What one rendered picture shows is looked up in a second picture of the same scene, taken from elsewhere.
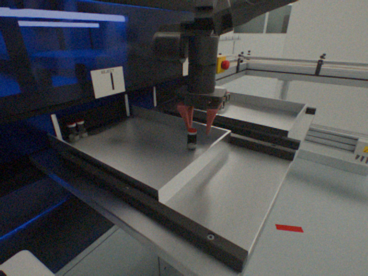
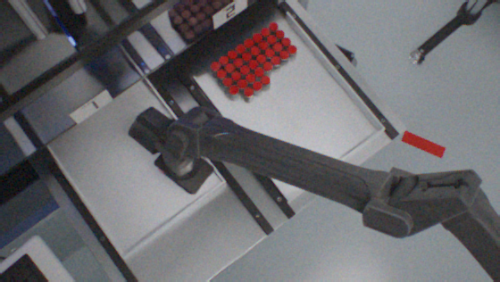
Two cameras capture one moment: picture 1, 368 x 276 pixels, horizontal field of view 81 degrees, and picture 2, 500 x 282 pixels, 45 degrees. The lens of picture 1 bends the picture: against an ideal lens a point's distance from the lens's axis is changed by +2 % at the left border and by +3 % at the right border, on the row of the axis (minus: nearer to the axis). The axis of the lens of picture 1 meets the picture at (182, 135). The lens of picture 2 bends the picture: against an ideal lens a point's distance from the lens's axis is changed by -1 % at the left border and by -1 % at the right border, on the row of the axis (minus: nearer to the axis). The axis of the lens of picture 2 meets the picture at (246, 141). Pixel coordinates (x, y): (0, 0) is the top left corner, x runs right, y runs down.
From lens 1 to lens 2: 1.08 m
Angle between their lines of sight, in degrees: 50
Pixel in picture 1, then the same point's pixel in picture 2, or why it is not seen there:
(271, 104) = (350, 95)
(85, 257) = not seen: hidden behind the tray
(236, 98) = (312, 50)
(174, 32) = (151, 133)
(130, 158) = (114, 184)
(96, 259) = not seen: hidden behind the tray
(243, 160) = (221, 220)
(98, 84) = (79, 116)
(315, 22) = not seen: outside the picture
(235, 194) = (187, 262)
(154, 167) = (134, 207)
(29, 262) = (41, 249)
